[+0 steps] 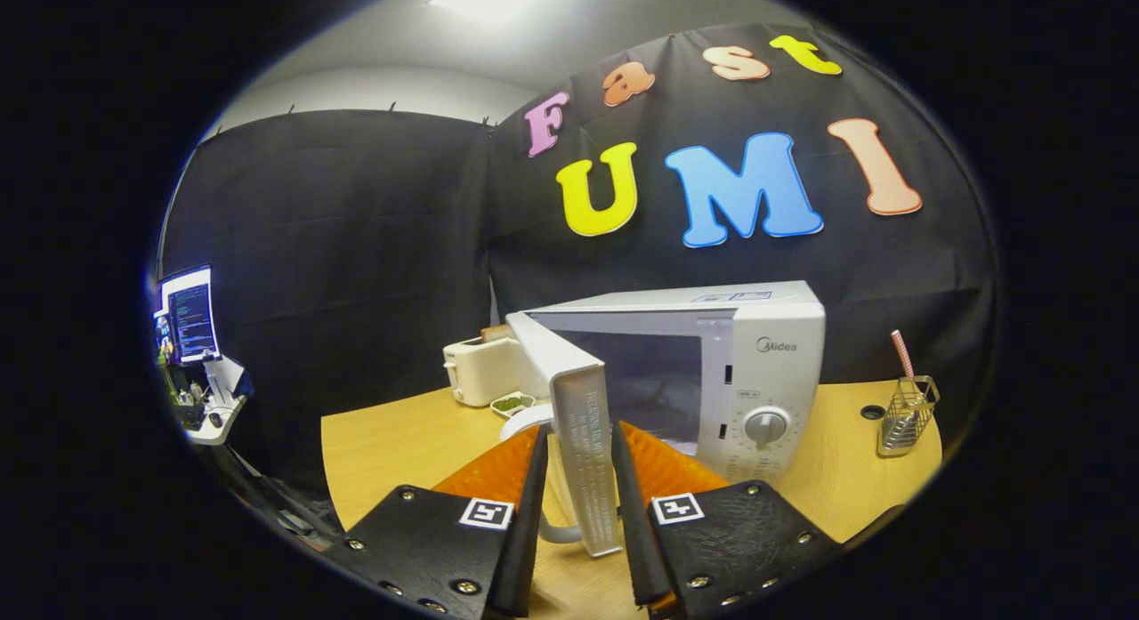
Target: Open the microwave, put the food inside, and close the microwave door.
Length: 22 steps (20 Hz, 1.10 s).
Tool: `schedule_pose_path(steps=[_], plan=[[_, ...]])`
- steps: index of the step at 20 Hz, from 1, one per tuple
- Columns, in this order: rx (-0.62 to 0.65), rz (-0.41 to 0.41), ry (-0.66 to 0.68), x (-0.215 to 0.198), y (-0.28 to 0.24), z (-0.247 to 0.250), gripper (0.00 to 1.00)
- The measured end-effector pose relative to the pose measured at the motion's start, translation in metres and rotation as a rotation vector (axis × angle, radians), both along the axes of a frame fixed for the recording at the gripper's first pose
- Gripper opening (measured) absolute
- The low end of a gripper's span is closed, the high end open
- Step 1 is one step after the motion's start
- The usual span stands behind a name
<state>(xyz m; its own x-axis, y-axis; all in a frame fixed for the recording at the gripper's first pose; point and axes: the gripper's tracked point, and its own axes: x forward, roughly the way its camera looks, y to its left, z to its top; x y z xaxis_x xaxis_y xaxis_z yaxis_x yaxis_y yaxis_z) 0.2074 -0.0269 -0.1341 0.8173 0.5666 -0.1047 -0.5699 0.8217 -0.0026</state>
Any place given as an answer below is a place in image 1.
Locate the white microwave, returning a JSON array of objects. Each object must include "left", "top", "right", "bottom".
[{"left": 500, "top": 280, "right": 827, "bottom": 559}]

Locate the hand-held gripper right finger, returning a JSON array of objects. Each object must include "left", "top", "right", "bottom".
[{"left": 610, "top": 420, "right": 846, "bottom": 620}]

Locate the white toaster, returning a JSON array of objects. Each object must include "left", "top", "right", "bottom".
[{"left": 442, "top": 331, "right": 535, "bottom": 407}]

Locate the wire mesh holder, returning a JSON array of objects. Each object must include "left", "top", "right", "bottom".
[{"left": 878, "top": 375, "right": 941, "bottom": 458}]

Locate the black backdrop cloth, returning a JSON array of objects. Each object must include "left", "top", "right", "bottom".
[{"left": 160, "top": 20, "right": 998, "bottom": 496}]

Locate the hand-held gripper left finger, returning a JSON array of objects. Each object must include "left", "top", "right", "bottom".
[{"left": 320, "top": 422, "right": 551, "bottom": 620}]

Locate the computer monitor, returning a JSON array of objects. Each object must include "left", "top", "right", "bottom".
[{"left": 158, "top": 264, "right": 222, "bottom": 365}]

